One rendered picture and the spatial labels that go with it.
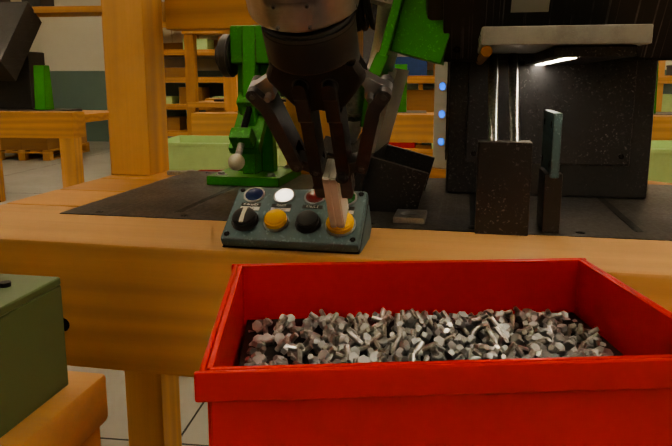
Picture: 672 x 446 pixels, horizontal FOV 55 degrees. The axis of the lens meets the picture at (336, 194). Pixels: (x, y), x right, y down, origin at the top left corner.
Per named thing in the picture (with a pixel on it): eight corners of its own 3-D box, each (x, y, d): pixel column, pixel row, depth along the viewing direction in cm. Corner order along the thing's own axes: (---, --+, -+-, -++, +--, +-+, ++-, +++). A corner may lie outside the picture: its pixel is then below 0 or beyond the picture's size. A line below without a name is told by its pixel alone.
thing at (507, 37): (651, 56, 61) (654, 23, 61) (479, 57, 64) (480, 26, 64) (580, 65, 99) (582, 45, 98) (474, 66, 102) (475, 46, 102)
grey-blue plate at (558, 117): (560, 234, 74) (567, 113, 72) (542, 233, 75) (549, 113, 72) (549, 217, 84) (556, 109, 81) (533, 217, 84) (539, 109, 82)
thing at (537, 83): (647, 200, 96) (668, -38, 90) (442, 193, 102) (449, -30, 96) (619, 181, 114) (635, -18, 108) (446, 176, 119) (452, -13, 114)
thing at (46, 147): (50, 160, 873) (48, 128, 865) (-7, 160, 879) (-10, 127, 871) (90, 151, 991) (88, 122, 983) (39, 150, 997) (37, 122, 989)
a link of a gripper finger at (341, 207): (334, 157, 62) (341, 158, 62) (342, 207, 67) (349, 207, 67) (329, 178, 60) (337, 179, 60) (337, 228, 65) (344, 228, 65)
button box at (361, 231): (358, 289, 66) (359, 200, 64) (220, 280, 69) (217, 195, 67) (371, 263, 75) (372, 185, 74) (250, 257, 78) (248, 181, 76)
